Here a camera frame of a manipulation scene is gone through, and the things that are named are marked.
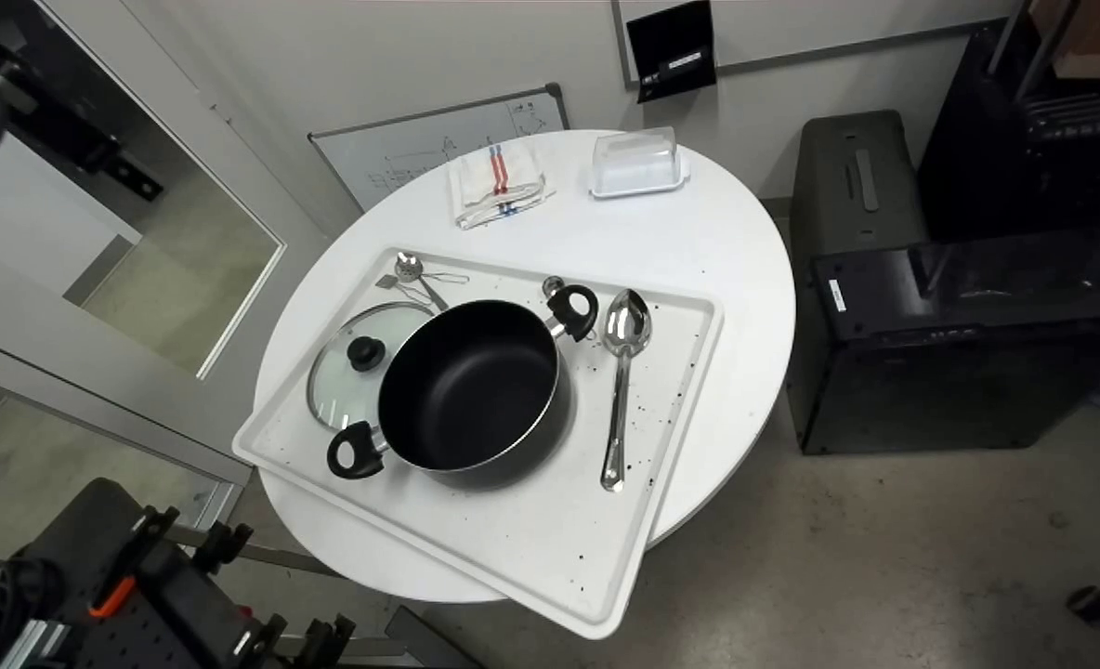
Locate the glass lid with black knob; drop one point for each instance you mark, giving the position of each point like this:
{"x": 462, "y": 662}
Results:
{"x": 331, "y": 383}

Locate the large metal serving spoon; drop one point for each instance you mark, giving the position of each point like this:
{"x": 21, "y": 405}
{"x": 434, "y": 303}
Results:
{"x": 625, "y": 329}

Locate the small round metal spoon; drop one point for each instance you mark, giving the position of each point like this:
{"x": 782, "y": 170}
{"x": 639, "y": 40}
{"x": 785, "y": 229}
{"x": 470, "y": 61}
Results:
{"x": 410, "y": 262}

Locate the folded white striped towel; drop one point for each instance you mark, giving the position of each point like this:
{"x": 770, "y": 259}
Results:
{"x": 500, "y": 181}

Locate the white plastic tray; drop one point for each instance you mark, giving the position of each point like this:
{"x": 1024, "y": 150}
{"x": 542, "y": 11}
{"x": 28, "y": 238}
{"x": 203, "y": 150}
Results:
{"x": 552, "y": 533}

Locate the small framed whiteboard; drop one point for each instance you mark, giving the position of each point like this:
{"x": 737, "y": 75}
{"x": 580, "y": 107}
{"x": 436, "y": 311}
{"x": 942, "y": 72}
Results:
{"x": 387, "y": 153}

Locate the black whiteboard eraser holder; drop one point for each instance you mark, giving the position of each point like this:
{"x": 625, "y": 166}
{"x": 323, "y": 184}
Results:
{"x": 671, "y": 50}

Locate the small black bin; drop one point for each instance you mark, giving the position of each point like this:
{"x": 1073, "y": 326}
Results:
{"x": 852, "y": 171}

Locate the large black case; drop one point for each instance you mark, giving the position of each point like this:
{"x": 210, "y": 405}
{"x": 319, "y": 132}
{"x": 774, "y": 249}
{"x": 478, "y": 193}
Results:
{"x": 947, "y": 374}

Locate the black perforated stand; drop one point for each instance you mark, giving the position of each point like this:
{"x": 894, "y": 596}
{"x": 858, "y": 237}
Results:
{"x": 79, "y": 533}

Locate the wall mounted whiteboard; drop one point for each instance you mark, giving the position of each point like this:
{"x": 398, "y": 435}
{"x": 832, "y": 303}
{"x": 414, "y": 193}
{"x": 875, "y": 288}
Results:
{"x": 824, "y": 24}

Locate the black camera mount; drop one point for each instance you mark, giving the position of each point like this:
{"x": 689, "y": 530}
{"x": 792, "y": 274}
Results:
{"x": 69, "y": 125}

